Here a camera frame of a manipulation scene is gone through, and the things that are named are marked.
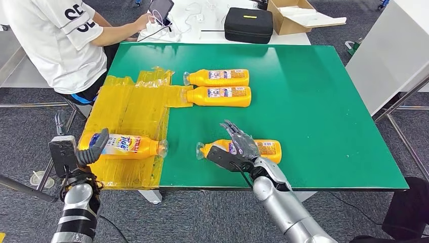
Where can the green floor object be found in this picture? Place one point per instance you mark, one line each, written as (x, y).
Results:
(352, 48)

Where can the orange detergent bottle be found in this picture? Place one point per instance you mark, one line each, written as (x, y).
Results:
(134, 149)
(201, 78)
(271, 151)
(201, 97)

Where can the person's left forearm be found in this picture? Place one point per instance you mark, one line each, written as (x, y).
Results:
(102, 19)

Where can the person's right forearm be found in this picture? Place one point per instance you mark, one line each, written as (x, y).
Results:
(114, 35)

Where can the black zip case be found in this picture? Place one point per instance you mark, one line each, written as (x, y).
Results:
(248, 26)

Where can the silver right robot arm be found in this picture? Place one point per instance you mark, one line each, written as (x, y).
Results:
(288, 208)

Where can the person's right hand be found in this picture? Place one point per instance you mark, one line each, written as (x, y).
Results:
(144, 22)

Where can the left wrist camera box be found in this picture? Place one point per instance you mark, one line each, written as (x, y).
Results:
(63, 156)

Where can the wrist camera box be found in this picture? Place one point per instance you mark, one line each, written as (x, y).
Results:
(63, 156)
(224, 159)

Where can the small black device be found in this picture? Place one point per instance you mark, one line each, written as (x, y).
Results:
(262, 4)

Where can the open cardboard box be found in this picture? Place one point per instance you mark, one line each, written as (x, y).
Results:
(285, 25)

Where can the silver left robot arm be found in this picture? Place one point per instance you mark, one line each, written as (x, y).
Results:
(78, 208)

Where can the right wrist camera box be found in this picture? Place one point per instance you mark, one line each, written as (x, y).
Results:
(224, 159)

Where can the white cabinet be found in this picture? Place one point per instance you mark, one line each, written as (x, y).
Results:
(385, 50)

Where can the blue stool seat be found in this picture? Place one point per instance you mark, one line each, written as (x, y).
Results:
(83, 99)

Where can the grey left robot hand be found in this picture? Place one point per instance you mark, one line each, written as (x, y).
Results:
(93, 149)

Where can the clear plastic cup lid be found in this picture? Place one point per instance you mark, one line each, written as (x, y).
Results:
(40, 180)

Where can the dark tablet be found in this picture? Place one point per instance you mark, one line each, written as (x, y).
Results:
(161, 8)

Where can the steel tube frame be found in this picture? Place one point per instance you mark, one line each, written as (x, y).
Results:
(33, 105)
(415, 107)

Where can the thin dark stick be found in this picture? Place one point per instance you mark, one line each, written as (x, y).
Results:
(212, 30)

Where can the white sheet in box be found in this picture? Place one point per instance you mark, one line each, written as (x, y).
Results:
(312, 18)

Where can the white table leg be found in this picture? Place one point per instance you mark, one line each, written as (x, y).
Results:
(300, 197)
(152, 198)

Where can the person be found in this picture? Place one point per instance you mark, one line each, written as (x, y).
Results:
(50, 50)

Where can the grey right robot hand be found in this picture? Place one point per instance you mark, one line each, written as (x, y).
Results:
(244, 144)

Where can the white power strip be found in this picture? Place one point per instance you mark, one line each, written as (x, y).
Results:
(161, 35)

